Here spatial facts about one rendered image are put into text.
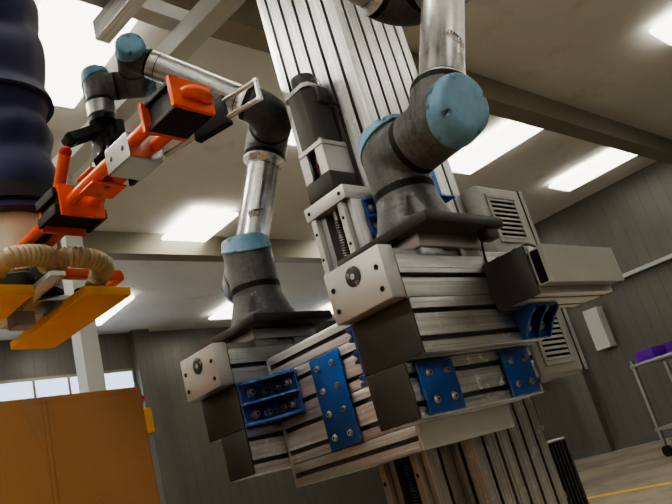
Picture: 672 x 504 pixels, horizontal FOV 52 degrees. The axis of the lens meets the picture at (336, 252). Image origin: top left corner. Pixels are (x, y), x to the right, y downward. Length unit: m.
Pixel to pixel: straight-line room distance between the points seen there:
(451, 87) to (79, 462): 0.93
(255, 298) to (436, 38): 0.68
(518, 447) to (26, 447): 0.94
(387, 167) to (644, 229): 10.75
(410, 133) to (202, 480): 11.59
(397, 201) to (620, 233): 10.90
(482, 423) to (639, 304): 10.66
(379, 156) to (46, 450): 0.79
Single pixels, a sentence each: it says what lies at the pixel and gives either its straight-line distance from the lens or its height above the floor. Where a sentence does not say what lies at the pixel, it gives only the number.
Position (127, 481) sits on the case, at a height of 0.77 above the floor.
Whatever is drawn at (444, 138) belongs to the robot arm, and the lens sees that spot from 1.20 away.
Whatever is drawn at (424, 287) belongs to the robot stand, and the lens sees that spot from 1.12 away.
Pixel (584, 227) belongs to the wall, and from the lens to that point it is 12.36.
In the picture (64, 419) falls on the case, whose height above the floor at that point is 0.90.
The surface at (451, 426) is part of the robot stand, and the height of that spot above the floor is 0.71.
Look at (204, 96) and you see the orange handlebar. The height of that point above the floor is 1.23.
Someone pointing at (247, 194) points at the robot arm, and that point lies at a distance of 1.85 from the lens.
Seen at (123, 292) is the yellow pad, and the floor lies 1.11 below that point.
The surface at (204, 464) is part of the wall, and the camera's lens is 12.68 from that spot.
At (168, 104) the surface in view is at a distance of 1.05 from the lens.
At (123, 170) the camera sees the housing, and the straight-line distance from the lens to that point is 1.16.
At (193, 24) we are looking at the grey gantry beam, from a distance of 4.01.
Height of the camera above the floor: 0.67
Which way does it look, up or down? 18 degrees up
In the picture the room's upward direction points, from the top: 16 degrees counter-clockwise
